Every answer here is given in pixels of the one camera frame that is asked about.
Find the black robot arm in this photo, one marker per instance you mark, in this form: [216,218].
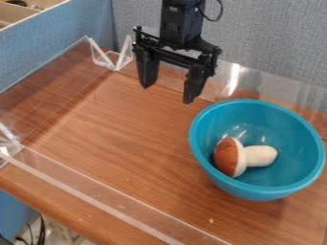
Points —
[181,20]

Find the clear acrylic barrier wall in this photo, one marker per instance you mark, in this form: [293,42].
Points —
[94,154]

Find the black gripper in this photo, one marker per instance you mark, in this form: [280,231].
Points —
[195,55]

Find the blue plastic bowl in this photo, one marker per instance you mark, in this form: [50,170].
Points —
[257,122]

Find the brown white plush mushroom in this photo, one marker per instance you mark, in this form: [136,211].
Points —
[233,158]

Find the wooden shelf box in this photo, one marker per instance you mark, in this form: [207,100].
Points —
[14,11]

